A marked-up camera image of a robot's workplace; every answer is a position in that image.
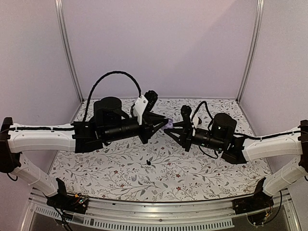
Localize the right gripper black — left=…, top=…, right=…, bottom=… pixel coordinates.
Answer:
left=164, top=121, right=225, bottom=152

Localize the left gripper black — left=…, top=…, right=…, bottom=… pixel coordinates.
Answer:
left=103, top=113, right=168, bottom=145

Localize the purple earbud charging case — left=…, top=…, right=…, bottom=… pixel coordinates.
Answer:
left=163, top=118, right=173, bottom=130

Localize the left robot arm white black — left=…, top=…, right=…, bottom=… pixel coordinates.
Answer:
left=0, top=95, right=168, bottom=209

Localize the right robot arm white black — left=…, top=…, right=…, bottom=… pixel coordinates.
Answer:
left=164, top=113, right=308, bottom=210

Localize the floral table mat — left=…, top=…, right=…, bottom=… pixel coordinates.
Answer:
left=47, top=98, right=274, bottom=202

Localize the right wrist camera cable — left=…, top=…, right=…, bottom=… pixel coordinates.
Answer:
left=190, top=100, right=215, bottom=126

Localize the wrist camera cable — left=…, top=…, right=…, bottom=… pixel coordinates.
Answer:
left=83, top=70, right=142, bottom=123
left=190, top=100, right=215, bottom=126

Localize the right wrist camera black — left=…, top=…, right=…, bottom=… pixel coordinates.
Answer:
left=180, top=105, right=200, bottom=129

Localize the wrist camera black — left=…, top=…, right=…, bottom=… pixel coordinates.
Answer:
left=131, top=90, right=158, bottom=125
left=180, top=105, right=200, bottom=129

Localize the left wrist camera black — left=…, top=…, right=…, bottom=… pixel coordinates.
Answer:
left=131, top=90, right=158, bottom=125

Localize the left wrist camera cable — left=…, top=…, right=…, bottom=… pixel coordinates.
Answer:
left=83, top=70, right=142, bottom=123

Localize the aluminium front rail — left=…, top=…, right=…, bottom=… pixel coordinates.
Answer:
left=19, top=190, right=301, bottom=231

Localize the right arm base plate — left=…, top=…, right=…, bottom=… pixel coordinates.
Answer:
left=232, top=178, right=274, bottom=226

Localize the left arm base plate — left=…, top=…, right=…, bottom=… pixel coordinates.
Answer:
left=46, top=178, right=89, bottom=214

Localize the right aluminium corner post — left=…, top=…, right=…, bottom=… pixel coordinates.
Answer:
left=236, top=0, right=264, bottom=104

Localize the aluminium corner post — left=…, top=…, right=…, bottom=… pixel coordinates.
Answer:
left=54, top=0, right=84, bottom=103
left=236, top=0, right=264, bottom=104

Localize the left aluminium corner post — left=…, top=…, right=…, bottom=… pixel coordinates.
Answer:
left=54, top=0, right=84, bottom=103

